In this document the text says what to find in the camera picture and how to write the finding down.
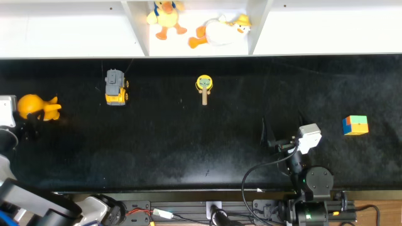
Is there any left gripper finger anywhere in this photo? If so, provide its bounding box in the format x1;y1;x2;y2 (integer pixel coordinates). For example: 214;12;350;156
26;110;45;139

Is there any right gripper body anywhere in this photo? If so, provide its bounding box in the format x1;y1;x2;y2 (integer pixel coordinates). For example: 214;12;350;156
267;137;298;154

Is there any yellow rubber duck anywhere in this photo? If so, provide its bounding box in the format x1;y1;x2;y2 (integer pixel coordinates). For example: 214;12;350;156
16;94;63;122

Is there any many-coloured puzzle cube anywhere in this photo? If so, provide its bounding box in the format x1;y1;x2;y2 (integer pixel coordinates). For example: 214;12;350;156
342;115;369;136

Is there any yellow rattle drum toy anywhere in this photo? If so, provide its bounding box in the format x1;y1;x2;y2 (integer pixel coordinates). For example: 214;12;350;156
195;74;214;106

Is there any grey and yellow toy truck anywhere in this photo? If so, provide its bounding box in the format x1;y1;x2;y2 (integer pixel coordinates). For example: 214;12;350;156
104;68;130;107

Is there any white shelf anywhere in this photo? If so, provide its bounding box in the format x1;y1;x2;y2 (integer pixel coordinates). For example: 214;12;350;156
0;0;402;60

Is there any white plush duck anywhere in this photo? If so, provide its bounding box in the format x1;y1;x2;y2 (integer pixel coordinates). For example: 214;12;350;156
188;13;253;50

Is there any yellow plush duck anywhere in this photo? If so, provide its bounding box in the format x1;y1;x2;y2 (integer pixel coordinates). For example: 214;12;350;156
146;0;188;41

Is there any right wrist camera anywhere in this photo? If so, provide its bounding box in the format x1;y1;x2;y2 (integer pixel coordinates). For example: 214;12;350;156
296;123;322;154

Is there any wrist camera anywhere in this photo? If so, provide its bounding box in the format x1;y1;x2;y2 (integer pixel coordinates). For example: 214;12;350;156
296;123;322;154
0;95;17;129

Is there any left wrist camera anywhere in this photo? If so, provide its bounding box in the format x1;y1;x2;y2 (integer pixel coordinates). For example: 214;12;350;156
0;95;17;129

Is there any black cable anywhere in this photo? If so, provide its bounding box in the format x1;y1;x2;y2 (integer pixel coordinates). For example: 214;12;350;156
241;143;299;226

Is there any mounting rail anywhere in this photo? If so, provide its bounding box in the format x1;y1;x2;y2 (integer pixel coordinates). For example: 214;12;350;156
119;190;381;226

